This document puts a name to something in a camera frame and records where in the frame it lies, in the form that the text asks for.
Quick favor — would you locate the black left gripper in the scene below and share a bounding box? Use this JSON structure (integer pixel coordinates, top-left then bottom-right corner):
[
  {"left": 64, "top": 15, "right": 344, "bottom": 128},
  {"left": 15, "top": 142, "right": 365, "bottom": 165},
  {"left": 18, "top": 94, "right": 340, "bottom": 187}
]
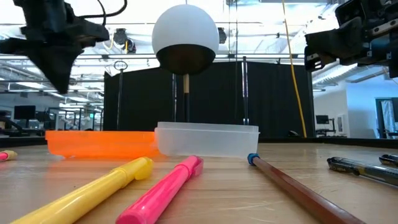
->
[{"left": 0, "top": 0, "right": 110, "bottom": 93}]

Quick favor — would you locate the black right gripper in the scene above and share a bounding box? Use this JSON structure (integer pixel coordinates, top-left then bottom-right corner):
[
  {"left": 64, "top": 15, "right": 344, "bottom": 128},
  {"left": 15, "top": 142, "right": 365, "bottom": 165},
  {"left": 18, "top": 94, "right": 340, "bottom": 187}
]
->
[{"left": 304, "top": 12, "right": 398, "bottom": 78}]

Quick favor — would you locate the black pen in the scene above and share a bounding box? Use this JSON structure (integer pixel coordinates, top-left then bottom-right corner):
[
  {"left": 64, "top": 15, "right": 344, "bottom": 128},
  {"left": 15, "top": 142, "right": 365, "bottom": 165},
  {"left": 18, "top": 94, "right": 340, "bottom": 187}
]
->
[{"left": 326, "top": 156, "right": 398, "bottom": 188}]

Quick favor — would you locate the orange plastic box lid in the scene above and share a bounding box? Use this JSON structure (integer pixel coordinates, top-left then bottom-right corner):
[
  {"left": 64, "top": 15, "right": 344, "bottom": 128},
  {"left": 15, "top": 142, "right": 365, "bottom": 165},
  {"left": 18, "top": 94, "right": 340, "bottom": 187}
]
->
[{"left": 45, "top": 129, "right": 161, "bottom": 160}]

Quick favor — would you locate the clear plastic supply box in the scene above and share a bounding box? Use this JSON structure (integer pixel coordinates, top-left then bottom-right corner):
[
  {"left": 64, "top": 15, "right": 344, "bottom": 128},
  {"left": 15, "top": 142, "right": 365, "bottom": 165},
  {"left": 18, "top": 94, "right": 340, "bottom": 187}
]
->
[{"left": 154, "top": 121, "right": 261, "bottom": 159}]

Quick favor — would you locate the metal pole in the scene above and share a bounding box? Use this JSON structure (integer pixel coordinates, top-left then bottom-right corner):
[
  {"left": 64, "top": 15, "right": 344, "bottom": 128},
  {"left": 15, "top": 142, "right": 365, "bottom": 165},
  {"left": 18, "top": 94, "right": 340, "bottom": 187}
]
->
[{"left": 241, "top": 55, "right": 250, "bottom": 126}]

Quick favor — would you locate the black backdrop curtain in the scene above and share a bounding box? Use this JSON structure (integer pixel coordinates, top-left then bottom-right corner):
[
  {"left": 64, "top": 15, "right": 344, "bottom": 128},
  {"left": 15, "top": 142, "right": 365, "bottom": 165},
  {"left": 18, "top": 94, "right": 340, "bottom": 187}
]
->
[{"left": 103, "top": 61, "right": 315, "bottom": 139}]

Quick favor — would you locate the pink highlighter with yellow cap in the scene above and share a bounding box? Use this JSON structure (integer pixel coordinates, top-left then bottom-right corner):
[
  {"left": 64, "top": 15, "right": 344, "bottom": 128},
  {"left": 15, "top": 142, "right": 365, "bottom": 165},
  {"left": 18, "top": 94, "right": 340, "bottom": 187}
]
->
[{"left": 0, "top": 150, "right": 19, "bottom": 162}]

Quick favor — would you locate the white globe lamp on stand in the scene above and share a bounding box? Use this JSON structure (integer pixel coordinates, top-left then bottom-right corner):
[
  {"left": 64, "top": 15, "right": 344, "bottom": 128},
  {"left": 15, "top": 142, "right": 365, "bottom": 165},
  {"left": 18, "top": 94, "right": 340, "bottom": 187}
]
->
[{"left": 151, "top": 4, "right": 220, "bottom": 123}]

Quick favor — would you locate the brown pencil with blue cap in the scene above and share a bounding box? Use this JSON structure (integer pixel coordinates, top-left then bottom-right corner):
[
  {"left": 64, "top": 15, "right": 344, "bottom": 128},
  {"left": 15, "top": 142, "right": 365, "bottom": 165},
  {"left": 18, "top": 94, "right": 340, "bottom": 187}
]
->
[{"left": 247, "top": 152, "right": 368, "bottom": 224}]

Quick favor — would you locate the yellow cable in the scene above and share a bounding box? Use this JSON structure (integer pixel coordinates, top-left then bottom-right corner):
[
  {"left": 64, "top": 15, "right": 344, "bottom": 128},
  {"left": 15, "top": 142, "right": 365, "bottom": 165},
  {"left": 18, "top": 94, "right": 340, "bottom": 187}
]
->
[{"left": 281, "top": 0, "right": 307, "bottom": 139}]

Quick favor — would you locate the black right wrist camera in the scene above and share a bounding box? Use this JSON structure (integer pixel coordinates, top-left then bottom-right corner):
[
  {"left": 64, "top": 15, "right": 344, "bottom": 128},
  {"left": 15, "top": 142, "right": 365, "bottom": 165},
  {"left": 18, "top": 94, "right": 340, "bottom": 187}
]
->
[{"left": 335, "top": 0, "right": 368, "bottom": 27}]

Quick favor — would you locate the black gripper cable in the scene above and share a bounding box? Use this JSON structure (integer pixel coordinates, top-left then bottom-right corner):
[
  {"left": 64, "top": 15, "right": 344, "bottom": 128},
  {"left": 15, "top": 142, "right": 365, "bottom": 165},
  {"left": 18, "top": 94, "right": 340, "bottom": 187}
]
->
[{"left": 76, "top": 0, "right": 128, "bottom": 20}]

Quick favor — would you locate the ring on black stand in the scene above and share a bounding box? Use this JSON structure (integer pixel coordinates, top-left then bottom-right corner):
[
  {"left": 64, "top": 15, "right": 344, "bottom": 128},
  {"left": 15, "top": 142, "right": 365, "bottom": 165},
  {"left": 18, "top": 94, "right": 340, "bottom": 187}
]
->
[{"left": 113, "top": 60, "right": 129, "bottom": 131}]

